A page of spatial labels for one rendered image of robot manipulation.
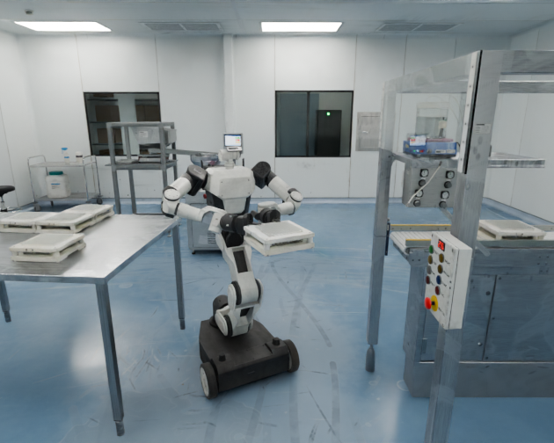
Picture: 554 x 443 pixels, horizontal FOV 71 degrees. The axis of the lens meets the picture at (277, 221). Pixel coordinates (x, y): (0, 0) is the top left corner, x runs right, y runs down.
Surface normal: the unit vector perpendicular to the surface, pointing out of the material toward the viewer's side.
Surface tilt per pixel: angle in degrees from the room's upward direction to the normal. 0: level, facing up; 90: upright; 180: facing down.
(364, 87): 90
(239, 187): 91
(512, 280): 90
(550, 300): 90
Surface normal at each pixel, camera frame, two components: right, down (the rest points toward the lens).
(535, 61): 0.00, 0.26
